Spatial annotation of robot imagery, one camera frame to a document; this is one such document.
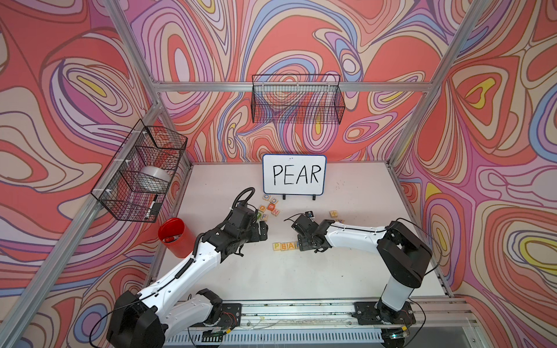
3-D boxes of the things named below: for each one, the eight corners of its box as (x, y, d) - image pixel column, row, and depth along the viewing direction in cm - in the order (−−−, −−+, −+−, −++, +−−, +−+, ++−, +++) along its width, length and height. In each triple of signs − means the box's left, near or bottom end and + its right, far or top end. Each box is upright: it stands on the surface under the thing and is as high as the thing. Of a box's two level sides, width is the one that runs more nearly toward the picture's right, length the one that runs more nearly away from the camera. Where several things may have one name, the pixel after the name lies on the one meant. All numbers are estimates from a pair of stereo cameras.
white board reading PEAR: (264, 196, 108) (262, 169, 93) (265, 181, 114) (263, 154, 99) (321, 196, 108) (328, 169, 93) (319, 181, 114) (325, 154, 99)
